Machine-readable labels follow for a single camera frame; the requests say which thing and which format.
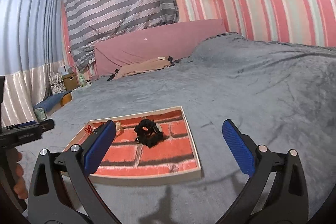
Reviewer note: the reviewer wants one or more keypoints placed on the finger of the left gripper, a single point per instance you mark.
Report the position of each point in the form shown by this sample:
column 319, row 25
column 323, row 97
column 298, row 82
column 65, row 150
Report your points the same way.
column 25, row 124
column 37, row 128

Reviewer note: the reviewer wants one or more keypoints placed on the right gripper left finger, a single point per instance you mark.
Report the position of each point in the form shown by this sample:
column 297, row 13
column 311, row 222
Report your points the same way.
column 48, row 198

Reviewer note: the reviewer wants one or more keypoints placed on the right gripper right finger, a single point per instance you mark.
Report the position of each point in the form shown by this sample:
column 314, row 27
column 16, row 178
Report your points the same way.
column 276, row 190

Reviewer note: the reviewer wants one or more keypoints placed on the cream organza scrunchie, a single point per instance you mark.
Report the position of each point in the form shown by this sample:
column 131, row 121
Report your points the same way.
column 119, row 127

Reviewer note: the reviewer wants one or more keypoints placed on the black scrunchie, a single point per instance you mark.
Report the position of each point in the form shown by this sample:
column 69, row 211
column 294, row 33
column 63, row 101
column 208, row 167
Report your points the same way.
column 148, row 133

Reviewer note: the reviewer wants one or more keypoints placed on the left hand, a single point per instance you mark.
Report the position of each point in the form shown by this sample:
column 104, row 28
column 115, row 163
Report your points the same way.
column 20, row 186

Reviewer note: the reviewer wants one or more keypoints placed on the patterned fabric bag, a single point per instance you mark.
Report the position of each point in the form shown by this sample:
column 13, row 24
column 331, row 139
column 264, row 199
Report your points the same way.
column 56, row 83

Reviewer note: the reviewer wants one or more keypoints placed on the brown storage box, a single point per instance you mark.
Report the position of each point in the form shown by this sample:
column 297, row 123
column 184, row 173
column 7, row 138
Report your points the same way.
column 70, row 81

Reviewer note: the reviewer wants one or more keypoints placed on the grey plush bed blanket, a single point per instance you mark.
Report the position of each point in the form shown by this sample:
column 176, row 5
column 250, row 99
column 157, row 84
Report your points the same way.
column 281, row 95

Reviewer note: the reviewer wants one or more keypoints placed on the white tray brick-pattern base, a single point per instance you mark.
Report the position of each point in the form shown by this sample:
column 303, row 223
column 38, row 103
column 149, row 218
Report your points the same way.
column 173, row 160

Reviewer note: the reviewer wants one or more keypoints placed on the blue and white curtain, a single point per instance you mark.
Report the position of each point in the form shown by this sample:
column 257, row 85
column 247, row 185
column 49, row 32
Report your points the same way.
column 31, row 50

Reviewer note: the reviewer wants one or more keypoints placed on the tan pillow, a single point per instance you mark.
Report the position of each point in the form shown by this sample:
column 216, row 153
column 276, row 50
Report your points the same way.
column 155, row 64

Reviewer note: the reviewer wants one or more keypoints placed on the pink headboard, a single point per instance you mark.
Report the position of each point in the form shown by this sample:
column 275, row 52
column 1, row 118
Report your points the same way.
column 177, row 40

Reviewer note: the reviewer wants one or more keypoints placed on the grey striped hanging sheet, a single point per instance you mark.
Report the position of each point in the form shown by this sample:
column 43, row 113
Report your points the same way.
column 90, row 21

